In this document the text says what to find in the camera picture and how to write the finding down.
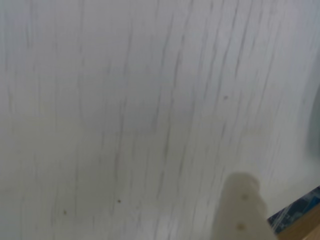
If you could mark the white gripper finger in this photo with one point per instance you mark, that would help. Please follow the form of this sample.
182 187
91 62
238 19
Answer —
238 212

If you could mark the blue patterned mat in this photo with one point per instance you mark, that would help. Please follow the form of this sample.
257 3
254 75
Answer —
295 210

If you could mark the wooden board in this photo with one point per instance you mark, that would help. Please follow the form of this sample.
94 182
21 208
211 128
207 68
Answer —
303 228

